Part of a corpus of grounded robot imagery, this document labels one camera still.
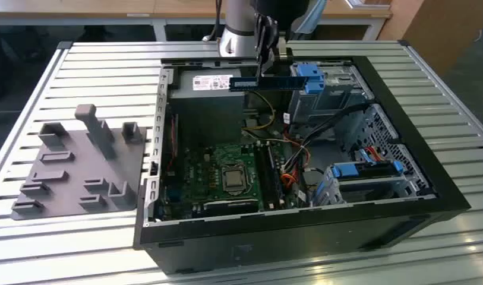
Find wooden desk white frame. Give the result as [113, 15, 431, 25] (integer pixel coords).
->
[0, 0, 393, 42]

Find low metal disk cage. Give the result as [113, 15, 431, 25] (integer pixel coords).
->
[311, 161, 423, 207]

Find brown wooden cabinet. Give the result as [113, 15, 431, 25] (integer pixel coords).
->
[378, 0, 483, 77]

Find tall metal drive cage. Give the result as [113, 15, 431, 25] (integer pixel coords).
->
[289, 64, 377, 131]

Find red and blue wires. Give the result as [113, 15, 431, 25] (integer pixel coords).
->
[359, 146, 390, 164]

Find grey power supply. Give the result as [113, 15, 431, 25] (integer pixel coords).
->
[170, 68, 246, 144]

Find white power supply label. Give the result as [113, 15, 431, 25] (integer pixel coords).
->
[191, 74, 233, 91]

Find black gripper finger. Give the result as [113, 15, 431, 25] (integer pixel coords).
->
[266, 46, 295, 77]
[254, 13, 281, 79]

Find metal socket cover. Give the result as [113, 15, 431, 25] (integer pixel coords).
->
[221, 164, 250, 194]

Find silver CPU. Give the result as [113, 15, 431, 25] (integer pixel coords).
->
[225, 170, 245, 187]

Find mixed colour power wires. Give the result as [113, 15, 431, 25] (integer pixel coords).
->
[261, 137, 313, 176]

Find green motherboard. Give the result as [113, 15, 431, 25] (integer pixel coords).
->
[158, 141, 302, 220]

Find black cable bundle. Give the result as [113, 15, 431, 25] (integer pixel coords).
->
[299, 103, 375, 149]

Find grey parts rack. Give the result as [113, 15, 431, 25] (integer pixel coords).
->
[10, 103, 149, 221]

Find blue drive bay latch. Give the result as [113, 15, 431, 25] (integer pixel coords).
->
[303, 77, 326, 93]
[298, 64, 325, 78]

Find orange wire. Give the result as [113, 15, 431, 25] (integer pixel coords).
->
[279, 173, 302, 189]

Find yellow and black wire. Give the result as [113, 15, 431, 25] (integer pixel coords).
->
[242, 90, 277, 131]

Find small dark box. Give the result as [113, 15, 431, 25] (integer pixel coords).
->
[302, 167, 326, 187]

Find blue disk carrier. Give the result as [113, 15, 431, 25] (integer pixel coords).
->
[331, 161, 405, 179]

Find black PC case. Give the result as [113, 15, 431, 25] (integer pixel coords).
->
[133, 55, 473, 276]

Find black cable silver plug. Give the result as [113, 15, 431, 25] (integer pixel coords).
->
[202, 0, 223, 42]

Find thin red wire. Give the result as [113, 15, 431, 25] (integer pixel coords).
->
[165, 112, 179, 176]

